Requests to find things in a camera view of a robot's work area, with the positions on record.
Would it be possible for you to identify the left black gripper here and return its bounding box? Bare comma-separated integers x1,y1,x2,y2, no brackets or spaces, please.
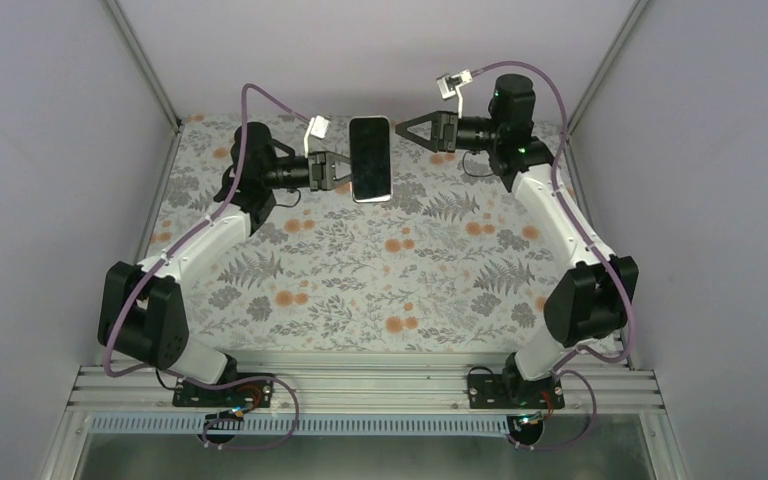
261,150,367,192

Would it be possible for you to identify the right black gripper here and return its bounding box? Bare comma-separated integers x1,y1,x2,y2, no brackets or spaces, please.
395,111,501,153

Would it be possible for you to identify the black phone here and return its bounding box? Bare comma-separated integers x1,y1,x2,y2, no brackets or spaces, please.
348,116,393,204

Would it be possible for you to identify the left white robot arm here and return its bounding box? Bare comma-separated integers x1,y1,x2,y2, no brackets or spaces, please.
98,122,351,405

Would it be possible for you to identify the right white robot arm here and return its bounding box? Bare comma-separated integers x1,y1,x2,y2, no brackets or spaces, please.
395,74,639,407

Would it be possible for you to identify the floral table mat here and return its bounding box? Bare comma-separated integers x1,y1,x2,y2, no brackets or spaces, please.
184,139,564,353

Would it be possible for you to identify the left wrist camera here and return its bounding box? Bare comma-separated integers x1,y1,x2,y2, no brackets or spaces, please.
303,115,330,157

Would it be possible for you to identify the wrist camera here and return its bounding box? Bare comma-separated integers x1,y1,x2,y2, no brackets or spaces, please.
435,69,473,118
303,115,330,157

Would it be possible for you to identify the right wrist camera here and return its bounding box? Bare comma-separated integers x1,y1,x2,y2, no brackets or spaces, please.
435,69,473,118

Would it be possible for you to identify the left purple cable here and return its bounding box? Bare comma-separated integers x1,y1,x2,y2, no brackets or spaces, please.
101,83,312,379

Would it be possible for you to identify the purple cable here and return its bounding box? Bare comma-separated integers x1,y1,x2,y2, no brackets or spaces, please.
470,60,637,367
101,83,312,379

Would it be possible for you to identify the aluminium mounting rail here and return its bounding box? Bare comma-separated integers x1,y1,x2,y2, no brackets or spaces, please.
67,351,665,414

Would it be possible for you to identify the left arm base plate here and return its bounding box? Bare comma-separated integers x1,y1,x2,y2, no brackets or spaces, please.
172,372,274,410

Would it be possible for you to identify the grey slotted cable duct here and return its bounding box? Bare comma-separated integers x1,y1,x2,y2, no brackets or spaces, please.
88,412,508,437

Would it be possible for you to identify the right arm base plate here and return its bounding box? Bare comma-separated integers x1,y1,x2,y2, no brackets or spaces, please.
466,366,565,410

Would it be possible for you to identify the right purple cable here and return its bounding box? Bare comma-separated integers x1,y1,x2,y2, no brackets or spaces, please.
470,60,637,367

